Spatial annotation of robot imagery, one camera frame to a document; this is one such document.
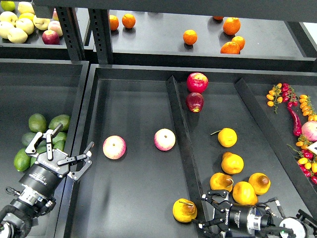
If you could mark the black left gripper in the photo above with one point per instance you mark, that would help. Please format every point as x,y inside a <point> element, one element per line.
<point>45,171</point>

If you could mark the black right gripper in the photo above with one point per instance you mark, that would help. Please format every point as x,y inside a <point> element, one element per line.
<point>227,216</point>

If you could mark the yellow pear with stem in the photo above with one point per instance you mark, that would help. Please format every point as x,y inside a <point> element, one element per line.
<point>184,210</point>

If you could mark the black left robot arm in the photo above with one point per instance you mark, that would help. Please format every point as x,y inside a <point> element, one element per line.
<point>18,217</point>

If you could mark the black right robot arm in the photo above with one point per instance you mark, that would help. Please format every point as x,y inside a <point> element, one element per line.
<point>263,220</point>

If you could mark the green avocado lower middle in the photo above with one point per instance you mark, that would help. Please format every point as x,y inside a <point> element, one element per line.
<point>33,160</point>

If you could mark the green avocado middle right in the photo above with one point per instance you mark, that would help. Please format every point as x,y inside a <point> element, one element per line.
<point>59,141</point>

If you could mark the bright green avocado bottom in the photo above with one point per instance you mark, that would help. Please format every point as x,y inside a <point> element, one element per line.
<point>21,160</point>

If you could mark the yellow pear lower left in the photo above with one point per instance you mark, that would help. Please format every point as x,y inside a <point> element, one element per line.
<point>220,181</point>

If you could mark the dark avocado middle left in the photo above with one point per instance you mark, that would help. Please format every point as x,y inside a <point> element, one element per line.
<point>27,138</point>

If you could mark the yellow pear lower centre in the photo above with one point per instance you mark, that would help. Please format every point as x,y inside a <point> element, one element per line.
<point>243,193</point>

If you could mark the green avocado top left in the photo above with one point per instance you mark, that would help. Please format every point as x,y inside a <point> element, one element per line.
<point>37,123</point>

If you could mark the green avocado top right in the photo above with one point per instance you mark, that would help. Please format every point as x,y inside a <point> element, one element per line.
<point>63,119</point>

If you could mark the yellow pear middle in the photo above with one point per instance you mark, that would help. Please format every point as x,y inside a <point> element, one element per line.
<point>232,163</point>

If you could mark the yellow pear lower right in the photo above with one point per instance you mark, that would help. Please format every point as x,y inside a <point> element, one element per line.
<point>260,183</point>

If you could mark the yellow pear top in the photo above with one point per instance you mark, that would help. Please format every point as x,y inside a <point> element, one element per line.
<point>227,137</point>

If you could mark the pink apple left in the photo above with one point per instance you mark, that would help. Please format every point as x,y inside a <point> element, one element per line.
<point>114,147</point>

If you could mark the pink apple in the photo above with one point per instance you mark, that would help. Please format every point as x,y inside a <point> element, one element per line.
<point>114,147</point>
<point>164,139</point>

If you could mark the black left tray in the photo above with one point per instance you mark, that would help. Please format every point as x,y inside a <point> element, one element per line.
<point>29,86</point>

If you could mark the black tray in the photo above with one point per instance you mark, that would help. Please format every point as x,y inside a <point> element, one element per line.
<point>132,197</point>
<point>29,86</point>

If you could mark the pink apple centre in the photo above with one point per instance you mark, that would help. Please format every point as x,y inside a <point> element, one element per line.
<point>164,139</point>

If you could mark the black centre tray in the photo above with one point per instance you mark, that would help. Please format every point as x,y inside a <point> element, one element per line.
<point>132,197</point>

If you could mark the mixed cherry tomatoes lower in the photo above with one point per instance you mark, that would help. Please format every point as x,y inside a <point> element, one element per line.
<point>306,159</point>

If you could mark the dark red apple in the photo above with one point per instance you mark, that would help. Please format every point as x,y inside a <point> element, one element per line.
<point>194,102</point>

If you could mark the red chili pepper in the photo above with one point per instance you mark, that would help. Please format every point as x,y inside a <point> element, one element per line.
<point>297,126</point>

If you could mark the white label card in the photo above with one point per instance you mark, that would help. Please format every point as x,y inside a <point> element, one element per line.
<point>313,148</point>

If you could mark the red apple on shelf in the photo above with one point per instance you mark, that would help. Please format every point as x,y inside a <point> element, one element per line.
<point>50,37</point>

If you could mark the pink apple right edge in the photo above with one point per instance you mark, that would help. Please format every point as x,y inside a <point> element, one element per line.
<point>309,131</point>

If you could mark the bright red apple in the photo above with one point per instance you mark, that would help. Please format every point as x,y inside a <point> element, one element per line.
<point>197,82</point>

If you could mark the orange cherry tomato bunch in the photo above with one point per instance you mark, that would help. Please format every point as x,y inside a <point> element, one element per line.
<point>274,97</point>

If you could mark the pale yellow apple front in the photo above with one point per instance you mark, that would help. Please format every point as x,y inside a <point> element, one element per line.
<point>17,36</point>

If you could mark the orange tomato bunch right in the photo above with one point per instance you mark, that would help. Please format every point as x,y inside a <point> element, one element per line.
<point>307,108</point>

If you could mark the red cherry tomato bunch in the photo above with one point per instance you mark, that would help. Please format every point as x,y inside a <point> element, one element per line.
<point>289,96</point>

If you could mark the orange upper left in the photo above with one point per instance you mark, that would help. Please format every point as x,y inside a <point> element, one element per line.
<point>128,20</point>

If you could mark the lime green fruit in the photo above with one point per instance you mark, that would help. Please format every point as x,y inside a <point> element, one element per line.
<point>7,5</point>

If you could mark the orange front right shelf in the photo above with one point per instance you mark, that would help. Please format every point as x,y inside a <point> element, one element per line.
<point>230,48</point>

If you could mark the black upper shelf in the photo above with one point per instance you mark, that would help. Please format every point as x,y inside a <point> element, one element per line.
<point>157,40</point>

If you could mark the black shelf post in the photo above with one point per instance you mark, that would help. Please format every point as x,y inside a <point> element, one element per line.
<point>100,25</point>

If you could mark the orange behind post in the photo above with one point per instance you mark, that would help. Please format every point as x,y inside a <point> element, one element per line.
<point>113,22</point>

